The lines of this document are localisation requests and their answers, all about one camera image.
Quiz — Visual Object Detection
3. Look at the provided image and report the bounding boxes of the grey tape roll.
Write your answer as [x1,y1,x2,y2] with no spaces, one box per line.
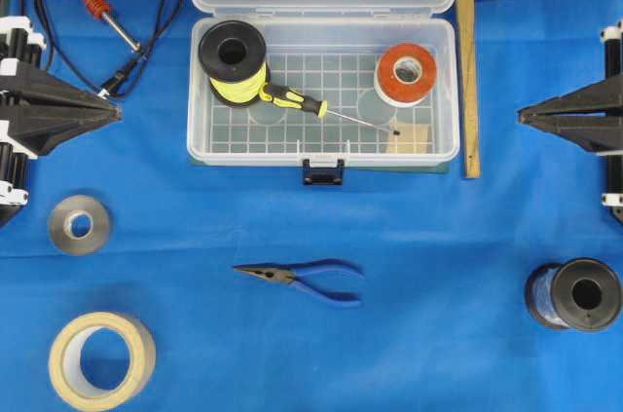
[48,195,111,256]

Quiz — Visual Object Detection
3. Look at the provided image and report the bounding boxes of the blue table cloth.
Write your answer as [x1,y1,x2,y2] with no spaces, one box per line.
[1,0,622,411]

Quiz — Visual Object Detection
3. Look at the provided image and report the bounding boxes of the blue handled pliers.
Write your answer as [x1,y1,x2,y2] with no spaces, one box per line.
[232,259,364,307]

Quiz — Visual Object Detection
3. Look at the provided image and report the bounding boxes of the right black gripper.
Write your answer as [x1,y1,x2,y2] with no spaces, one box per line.
[516,19,623,226]

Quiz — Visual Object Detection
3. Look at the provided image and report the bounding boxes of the wooden mallet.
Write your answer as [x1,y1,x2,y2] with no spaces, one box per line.
[455,0,481,179]

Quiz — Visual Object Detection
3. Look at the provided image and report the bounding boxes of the yellow wire spool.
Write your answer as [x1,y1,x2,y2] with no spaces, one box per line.
[198,19,270,108]

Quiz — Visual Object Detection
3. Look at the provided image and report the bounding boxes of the small wooden block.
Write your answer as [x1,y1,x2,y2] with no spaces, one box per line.
[385,123,433,155]

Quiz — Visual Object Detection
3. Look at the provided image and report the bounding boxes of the clear plastic toolbox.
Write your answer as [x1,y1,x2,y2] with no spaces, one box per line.
[187,0,459,183]

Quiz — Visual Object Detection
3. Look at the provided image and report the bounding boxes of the blue wire spool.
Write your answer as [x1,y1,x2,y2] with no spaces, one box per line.
[524,258,622,332]

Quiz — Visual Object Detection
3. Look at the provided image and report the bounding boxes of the black power cable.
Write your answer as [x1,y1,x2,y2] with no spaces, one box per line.
[18,0,186,101]

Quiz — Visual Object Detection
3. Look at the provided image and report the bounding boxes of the red tape roll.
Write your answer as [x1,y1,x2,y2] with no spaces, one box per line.
[374,43,437,108]

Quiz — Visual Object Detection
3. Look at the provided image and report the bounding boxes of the beige masking tape roll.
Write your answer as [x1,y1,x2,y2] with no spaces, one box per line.
[48,312,157,411]

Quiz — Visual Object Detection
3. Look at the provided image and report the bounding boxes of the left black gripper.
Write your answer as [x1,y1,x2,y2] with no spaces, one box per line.
[0,15,123,228]

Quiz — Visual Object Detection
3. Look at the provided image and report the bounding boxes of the yellow black screwdriver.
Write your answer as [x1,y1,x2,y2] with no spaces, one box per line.
[258,83,400,136]

